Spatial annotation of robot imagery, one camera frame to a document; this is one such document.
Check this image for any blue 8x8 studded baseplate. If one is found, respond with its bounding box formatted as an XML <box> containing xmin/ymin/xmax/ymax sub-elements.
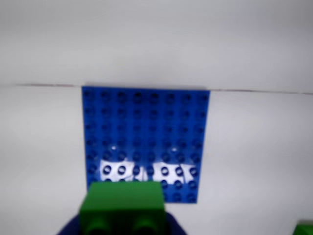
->
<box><xmin>81</xmin><ymin>86</ymin><xmax>211</xmax><ymax>204</ymax></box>

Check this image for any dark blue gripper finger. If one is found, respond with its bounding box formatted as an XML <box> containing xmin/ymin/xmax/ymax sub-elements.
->
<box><xmin>165</xmin><ymin>211</ymin><xmax>187</xmax><ymax>235</ymax></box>
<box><xmin>56</xmin><ymin>214</ymin><xmax>82</xmax><ymax>235</ymax></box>

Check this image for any green 2x4 toy block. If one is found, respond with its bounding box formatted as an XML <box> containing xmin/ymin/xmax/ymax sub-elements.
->
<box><xmin>292</xmin><ymin>219</ymin><xmax>313</xmax><ymax>235</ymax></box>

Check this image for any green 2x2 toy block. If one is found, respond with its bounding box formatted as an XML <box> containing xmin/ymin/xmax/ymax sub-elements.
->
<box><xmin>78</xmin><ymin>181</ymin><xmax>171</xmax><ymax>235</ymax></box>

